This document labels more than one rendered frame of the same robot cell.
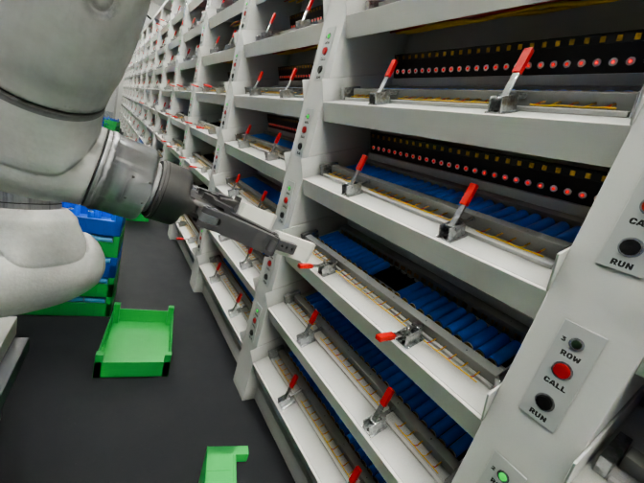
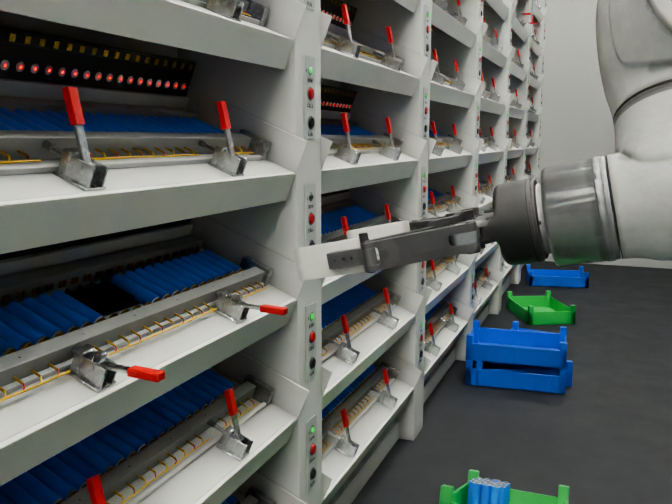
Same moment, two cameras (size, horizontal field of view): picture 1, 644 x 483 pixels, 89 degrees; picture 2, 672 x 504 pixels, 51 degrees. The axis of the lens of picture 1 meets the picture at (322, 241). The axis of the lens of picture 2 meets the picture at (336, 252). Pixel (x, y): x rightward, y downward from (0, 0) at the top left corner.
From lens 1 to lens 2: 1.08 m
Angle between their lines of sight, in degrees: 117
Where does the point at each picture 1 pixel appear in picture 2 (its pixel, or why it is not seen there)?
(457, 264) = (252, 192)
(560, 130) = (272, 42)
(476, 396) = (275, 294)
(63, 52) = not seen: hidden behind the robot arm
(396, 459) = (259, 433)
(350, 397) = (203, 474)
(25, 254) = not seen: outside the picture
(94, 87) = not seen: hidden behind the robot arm
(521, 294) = (284, 186)
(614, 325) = (313, 172)
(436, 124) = (194, 28)
